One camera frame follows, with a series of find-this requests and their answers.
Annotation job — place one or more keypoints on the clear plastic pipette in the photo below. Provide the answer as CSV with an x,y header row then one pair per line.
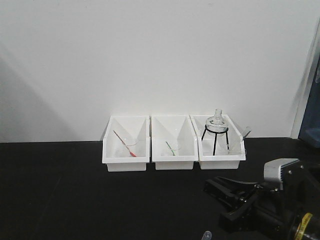
x,y
207,235

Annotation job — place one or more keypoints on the white plastic bin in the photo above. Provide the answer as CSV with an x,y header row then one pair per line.
x,y
223,158
135,132
179,132

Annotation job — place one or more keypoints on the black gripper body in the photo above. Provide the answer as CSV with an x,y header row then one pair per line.
x,y
289,214

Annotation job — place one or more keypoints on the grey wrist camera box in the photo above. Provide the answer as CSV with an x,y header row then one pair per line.
x,y
273,171

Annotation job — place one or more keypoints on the blue cabinet at right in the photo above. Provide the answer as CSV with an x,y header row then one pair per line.
x,y
306,125

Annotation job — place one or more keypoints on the white plastic bin right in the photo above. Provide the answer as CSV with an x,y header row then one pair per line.
x,y
223,158

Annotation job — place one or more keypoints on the green tipped pipette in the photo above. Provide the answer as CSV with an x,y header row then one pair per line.
x,y
170,148

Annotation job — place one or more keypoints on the round glass flask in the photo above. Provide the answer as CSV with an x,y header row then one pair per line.
x,y
216,124

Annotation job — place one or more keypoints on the white plastic bin left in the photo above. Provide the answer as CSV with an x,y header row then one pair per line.
x,y
135,132

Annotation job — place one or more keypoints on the black wire tripod stand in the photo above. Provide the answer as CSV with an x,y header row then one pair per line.
x,y
215,134

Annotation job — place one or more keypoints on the white plastic bin middle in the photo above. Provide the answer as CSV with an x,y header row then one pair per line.
x,y
179,132

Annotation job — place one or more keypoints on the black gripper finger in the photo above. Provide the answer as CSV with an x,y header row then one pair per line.
x,y
231,199
235,185

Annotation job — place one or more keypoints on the red tipped pipette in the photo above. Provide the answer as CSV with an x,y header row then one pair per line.
x,y
125,145

